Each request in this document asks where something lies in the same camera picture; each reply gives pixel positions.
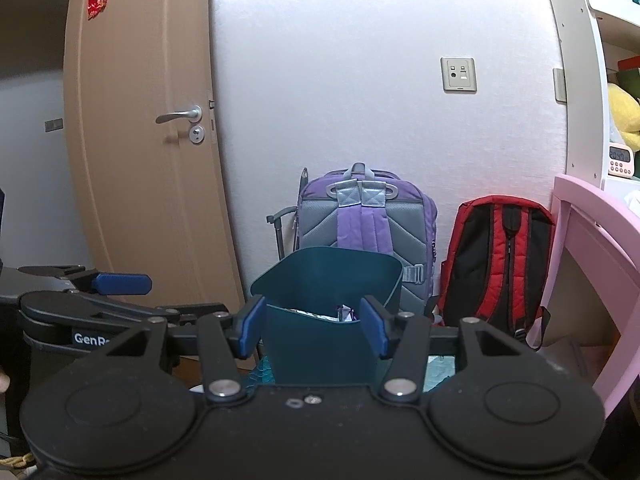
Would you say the beige wall socket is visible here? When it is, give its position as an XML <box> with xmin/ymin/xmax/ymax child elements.
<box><xmin>440</xmin><ymin>56</ymin><xmax>478</xmax><ymax>94</ymax></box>

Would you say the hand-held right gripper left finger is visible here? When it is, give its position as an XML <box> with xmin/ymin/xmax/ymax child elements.
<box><xmin>102</xmin><ymin>295</ymin><xmax>267</xmax><ymax>405</ymax></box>

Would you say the teal plastic waste bin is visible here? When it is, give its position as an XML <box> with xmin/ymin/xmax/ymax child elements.
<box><xmin>250</xmin><ymin>246</ymin><xmax>405</xmax><ymax>386</ymax></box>

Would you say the small white digital clock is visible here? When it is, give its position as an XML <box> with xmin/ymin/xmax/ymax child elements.
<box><xmin>607</xmin><ymin>144</ymin><xmax>633</xmax><ymax>177</ymax></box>

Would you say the beige door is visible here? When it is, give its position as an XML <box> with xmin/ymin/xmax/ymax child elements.
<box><xmin>62</xmin><ymin>0</ymin><xmax>246</xmax><ymax>311</ymax></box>

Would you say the silver door handle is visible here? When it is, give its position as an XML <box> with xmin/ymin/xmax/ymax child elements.
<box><xmin>155</xmin><ymin>105</ymin><xmax>203</xmax><ymax>126</ymax></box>

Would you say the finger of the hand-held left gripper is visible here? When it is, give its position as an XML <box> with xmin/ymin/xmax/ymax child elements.
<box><xmin>17</xmin><ymin>264</ymin><xmax>153</xmax><ymax>296</ymax></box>
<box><xmin>19</xmin><ymin>290</ymin><xmax>231</xmax><ymax>333</ymax></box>

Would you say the pink desk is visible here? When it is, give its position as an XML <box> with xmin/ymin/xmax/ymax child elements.
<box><xmin>537</xmin><ymin>174</ymin><xmax>640</xmax><ymax>421</ymax></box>

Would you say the white bookshelf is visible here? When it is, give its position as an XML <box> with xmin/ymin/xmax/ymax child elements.
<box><xmin>537</xmin><ymin>0</ymin><xmax>640</xmax><ymax>193</ymax></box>

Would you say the yellow plush toy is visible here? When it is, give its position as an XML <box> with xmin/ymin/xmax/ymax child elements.
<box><xmin>607</xmin><ymin>82</ymin><xmax>640</xmax><ymax>148</ymax></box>

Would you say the braided beige cord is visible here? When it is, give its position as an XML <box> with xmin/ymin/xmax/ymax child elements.
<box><xmin>0</xmin><ymin>451</ymin><xmax>37</xmax><ymax>470</ymax></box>

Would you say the purple grey backpack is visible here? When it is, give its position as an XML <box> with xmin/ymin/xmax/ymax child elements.
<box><xmin>295</xmin><ymin>162</ymin><xmax>440</xmax><ymax>318</ymax></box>

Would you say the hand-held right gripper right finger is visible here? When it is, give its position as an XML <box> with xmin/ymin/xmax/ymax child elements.
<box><xmin>359</xmin><ymin>295</ymin><xmax>526</xmax><ymax>405</ymax></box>

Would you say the red black backpack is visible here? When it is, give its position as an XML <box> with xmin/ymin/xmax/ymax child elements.
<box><xmin>435</xmin><ymin>195</ymin><xmax>557</xmax><ymax>351</ymax></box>

